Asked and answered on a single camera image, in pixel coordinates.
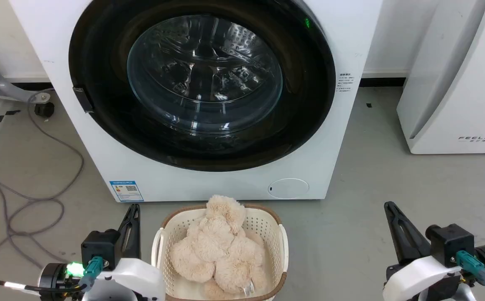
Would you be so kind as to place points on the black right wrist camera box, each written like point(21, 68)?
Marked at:
point(451, 244)

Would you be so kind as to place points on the white barcode toy tag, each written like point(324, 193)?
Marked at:
point(248, 289)

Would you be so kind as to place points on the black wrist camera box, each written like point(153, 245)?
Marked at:
point(451, 244)
point(100, 247)

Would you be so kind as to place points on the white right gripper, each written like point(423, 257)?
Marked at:
point(418, 276)

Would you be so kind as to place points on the black caster wheel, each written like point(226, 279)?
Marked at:
point(44, 109)

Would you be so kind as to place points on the beige plush teddy bear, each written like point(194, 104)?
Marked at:
point(221, 251)

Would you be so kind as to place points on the cream plastic laundry basket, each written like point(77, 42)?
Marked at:
point(267, 225)

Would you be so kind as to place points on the blue energy label sticker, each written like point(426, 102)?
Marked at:
point(126, 190)

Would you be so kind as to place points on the black floor tape strips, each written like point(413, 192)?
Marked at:
point(8, 115)

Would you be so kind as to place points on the grey cart leg with caster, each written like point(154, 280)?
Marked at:
point(4, 85)

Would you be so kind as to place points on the white front-load washing machine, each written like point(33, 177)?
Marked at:
point(343, 138)

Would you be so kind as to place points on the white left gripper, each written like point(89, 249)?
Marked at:
point(138, 278)

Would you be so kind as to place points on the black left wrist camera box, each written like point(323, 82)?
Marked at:
point(100, 247)

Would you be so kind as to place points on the white air purifier appliance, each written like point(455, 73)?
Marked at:
point(455, 79)

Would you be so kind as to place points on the round white filter cover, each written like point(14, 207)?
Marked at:
point(288, 188)

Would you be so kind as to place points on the round black glass washer door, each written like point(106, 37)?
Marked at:
point(202, 79)

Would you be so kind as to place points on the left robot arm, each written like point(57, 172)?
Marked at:
point(56, 281)

